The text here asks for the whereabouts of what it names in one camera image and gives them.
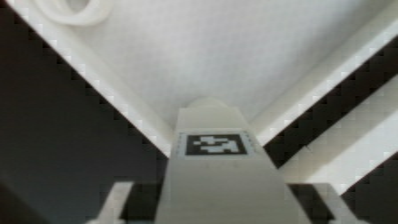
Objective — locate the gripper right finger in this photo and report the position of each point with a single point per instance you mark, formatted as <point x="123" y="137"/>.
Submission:
<point x="322" y="203"/>

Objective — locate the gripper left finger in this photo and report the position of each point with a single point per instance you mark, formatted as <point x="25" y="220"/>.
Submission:
<point x="130" y="204"/>

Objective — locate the white desk top tray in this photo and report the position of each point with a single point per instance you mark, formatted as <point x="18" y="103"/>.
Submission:
<point x="260" y="52"/>

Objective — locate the white front rail barrier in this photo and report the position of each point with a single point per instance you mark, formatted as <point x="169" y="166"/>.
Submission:
<point x="356" y="144"/>

